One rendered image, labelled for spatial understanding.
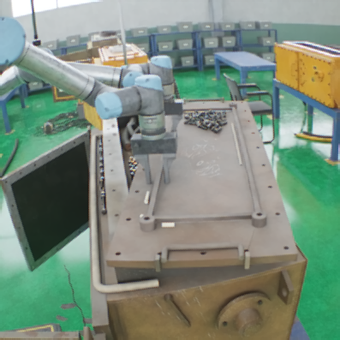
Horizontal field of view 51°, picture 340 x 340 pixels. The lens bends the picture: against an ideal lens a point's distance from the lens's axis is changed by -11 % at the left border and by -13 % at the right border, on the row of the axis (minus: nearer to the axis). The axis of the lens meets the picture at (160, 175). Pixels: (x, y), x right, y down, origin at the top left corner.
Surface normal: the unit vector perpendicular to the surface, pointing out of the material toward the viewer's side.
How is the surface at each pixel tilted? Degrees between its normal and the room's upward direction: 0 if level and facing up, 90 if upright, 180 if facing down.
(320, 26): 90
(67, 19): 90
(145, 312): 90
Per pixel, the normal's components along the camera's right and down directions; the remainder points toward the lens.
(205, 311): 0.15, 0.43
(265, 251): -0.09, -0.89
